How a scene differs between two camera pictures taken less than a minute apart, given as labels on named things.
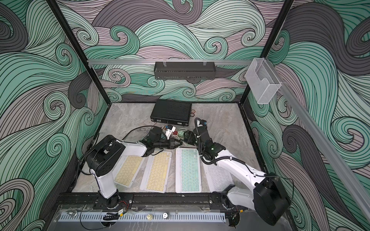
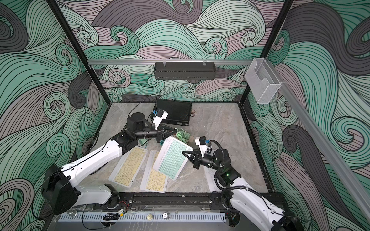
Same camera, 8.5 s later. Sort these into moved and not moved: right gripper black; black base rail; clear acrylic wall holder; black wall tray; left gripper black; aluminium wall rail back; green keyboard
Moved: green keyboard; left gripper black; right gripper black
Not moved: aluminium wall rail back; clear acrylic wall holder; black base rail; black wall tray
